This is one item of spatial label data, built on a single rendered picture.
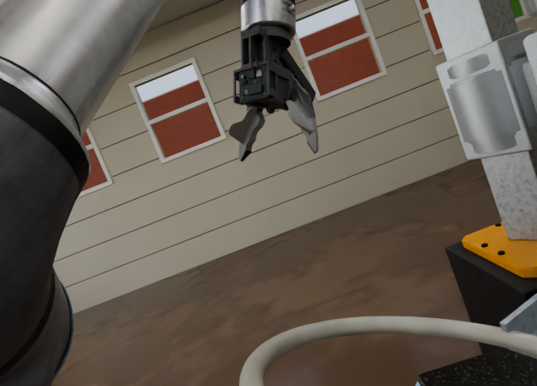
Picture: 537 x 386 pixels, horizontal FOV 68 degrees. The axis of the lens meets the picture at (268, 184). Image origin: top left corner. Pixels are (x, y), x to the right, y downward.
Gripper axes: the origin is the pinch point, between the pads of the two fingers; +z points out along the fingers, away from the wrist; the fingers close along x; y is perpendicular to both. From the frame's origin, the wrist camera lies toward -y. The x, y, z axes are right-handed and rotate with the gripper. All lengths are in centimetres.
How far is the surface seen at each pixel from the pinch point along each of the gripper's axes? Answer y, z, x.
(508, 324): -21.3, 27.4, 29.5
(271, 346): 5.1, 28.7, 1.6
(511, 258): -122, 29, 21
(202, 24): -396, -297, -426
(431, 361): -191, 99, -28
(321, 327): -8.2, 29.0, 2.7
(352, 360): -192, 109, -78
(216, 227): -448, 40, -447
